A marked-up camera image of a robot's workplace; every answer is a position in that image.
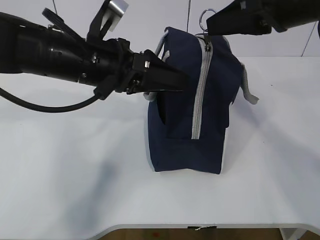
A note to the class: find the navy blue lunch bag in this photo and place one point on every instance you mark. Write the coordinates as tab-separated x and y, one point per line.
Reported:
187	129

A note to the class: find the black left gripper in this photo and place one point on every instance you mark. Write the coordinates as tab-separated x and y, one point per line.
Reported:
116	68

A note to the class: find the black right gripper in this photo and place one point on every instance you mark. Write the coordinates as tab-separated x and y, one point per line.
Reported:
260	17

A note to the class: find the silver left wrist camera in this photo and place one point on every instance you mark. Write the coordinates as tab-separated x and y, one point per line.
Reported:
106	19

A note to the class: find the black tape on table edge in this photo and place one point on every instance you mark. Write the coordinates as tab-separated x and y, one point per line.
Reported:
200	228

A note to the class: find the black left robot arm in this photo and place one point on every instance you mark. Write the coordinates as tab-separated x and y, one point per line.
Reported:
59	52

